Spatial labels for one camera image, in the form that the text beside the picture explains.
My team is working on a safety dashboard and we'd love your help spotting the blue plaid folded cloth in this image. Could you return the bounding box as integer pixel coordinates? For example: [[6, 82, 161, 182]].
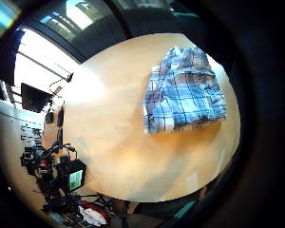
[[142, 45, 228, 135]]

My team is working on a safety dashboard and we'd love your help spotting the black equipment on tripod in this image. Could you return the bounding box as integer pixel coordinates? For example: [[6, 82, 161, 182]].
[[19, 142, 78, 191]]

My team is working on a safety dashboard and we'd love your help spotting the red and white bag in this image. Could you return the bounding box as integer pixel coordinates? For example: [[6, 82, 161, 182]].
[[78, 200, 112, 226]]

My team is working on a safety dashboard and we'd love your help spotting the black hanging cable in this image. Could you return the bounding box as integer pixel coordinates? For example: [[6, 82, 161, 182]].
[[47, 71, 75, 95]]

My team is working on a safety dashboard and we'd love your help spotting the black camera rig with screen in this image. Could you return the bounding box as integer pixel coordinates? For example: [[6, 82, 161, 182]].
[[56, 159, 87, 194]]

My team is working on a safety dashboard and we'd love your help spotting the black wall monitor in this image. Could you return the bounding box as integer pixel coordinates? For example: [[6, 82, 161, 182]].
[[20, 82, 54, 114]]

